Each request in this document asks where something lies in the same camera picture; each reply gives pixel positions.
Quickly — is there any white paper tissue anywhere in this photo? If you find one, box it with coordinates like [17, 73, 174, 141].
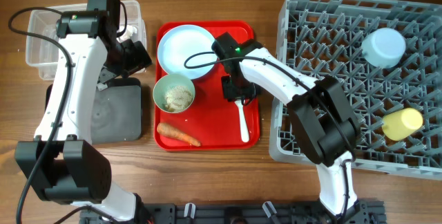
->
[117, 25, 137, 42]

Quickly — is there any white plastic spoon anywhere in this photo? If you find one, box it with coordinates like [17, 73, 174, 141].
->
[235, 100, 249, 142]

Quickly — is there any light blue plate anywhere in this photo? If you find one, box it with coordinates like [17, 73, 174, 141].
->
[157, 24, 217, 80]

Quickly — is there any green bowl with food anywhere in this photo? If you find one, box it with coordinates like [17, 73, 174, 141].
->
[153, 74, 196, 113]

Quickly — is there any orange carrot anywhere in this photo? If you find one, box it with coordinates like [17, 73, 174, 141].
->
[156, 122, 201, 147]

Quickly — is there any light blue bowl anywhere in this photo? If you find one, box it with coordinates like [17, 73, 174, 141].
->
[361, 28, 406, 68]

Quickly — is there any yellow plastic cup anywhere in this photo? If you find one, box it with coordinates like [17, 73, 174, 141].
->
[382, 108, 423, 141]

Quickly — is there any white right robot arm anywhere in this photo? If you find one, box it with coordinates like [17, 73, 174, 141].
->
[211, 32, 361, 223]

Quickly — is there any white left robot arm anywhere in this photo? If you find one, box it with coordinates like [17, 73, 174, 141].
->
[15, 0, 153, 223]

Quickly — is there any grey dishwasher rack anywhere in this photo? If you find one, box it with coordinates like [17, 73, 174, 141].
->
[276, 0, 441, 180]

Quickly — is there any red plastic tray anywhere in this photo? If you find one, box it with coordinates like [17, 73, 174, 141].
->
[153, 21, 260, 151]

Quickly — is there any black tray bin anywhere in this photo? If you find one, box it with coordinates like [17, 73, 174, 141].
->
[34, 75, 142, 144]

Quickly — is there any clear plastic bin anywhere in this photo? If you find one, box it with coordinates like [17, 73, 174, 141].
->
[26, 0, 148, 80]

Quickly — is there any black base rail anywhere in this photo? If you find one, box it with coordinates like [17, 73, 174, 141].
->
[79, 199, 386, 224]

